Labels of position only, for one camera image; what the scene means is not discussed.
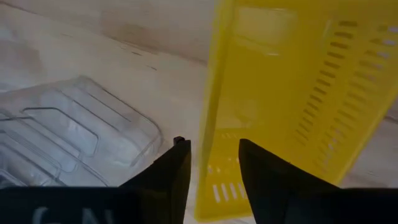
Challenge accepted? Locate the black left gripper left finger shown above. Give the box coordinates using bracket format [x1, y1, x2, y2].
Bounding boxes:
[119, 136, 192, 224]

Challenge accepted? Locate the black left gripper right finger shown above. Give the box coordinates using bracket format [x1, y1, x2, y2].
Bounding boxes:
[238, 138, 340, 224]

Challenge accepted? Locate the yellow slotted plastic basket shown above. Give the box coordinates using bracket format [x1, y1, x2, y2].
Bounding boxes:
[194, 0, 398, 222]

